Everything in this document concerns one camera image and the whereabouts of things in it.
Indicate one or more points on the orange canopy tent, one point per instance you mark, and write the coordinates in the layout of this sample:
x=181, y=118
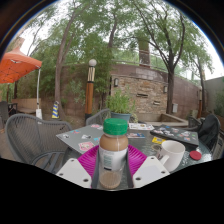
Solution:
x=15, y=66

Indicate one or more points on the potted green plant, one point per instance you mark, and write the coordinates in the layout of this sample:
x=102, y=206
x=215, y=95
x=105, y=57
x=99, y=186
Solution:
x=120, y=105

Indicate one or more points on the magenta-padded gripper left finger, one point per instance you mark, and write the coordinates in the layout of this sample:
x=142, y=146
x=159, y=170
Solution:
x=75, y=171

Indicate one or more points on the blue card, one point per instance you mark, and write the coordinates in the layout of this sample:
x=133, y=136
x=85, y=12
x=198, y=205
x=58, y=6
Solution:
x=136, y=135

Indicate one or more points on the black laptop with stickers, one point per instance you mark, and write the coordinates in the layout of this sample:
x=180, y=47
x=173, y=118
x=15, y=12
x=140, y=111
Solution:
x=176, y=135

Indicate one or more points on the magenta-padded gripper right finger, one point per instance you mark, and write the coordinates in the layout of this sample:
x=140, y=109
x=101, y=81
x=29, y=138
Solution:
x=150, y=170

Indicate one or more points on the flat round red coaster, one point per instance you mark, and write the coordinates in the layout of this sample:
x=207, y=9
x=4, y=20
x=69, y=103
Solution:
x=195, y=155

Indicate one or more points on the wooden globe lamp post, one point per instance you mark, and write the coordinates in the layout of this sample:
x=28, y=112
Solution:
x=89, y=96

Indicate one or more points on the grey laptop with stickers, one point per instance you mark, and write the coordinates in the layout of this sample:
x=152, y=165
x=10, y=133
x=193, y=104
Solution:
x=78, y=135

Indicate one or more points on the green-capped coffee drink bottle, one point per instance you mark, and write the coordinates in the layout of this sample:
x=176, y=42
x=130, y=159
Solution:
x=113, y=146

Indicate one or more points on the wall lantern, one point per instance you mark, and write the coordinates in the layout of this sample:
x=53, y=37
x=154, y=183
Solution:
x=116, y=82
x=165, y=89

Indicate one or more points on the black jacket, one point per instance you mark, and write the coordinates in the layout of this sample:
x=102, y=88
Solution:
x=208, y=130

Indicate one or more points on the dark-trunk tree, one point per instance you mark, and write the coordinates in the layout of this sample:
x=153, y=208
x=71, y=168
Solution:
x=170, y=93

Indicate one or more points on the yellow card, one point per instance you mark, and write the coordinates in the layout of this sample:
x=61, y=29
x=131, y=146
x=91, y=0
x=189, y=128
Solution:
x=157, y=140

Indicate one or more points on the white sticker sheet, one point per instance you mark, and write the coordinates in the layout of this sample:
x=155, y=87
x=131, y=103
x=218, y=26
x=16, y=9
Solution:
x=141, y=126

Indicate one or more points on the grey wall utility box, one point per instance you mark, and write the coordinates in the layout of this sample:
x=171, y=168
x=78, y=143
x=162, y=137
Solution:
x=175, y=108

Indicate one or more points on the blue yellow striped cone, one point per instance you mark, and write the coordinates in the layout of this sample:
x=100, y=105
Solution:
x=55, y=111

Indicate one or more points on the leaning pale-trunk tree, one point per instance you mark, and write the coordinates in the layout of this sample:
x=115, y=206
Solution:
x=59, y=83

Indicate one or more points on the white ceramic mug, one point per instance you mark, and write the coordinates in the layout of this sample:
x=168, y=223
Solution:
x=173, y=153

